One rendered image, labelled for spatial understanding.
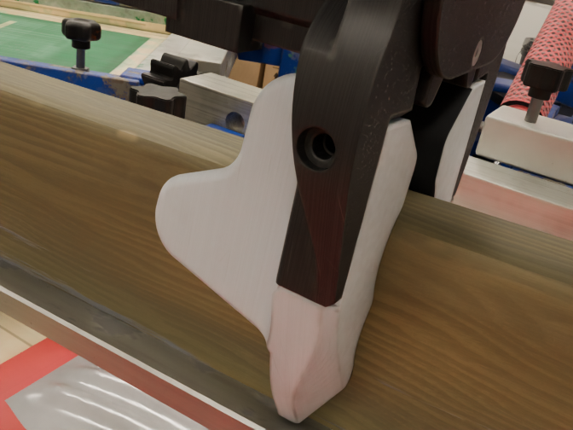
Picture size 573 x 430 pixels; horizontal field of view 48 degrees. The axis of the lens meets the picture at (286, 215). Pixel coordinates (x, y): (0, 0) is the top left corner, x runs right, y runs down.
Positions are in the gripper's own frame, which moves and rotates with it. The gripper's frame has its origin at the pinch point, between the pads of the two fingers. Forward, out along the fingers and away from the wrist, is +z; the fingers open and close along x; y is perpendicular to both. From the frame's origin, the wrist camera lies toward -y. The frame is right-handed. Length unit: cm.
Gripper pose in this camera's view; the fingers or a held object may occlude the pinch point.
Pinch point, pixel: (356, 355)
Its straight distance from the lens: 19.2
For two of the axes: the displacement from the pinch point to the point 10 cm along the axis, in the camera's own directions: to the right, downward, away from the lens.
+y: -8.4, -3.5, 4.0
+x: -5.1, 2.9, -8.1
